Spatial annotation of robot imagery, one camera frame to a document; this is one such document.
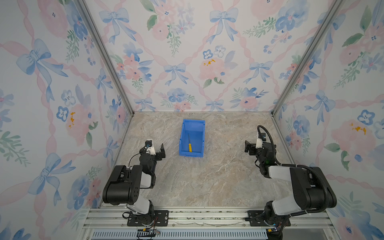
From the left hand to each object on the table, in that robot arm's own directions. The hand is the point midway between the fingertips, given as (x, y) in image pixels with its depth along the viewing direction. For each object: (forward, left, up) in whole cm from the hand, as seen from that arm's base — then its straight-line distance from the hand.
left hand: (155, 143), depth 90 cm
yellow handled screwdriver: (+4, -21, -9) cm, 23 cm away
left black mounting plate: (-38, -5, -9) cm, 39 cm away
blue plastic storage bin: (+18, -24, -10) cm, 32 cm away
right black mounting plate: (-39, -55, -10) cm, 68 cm away
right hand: (+4, -61, -1) cm, 61 cm away
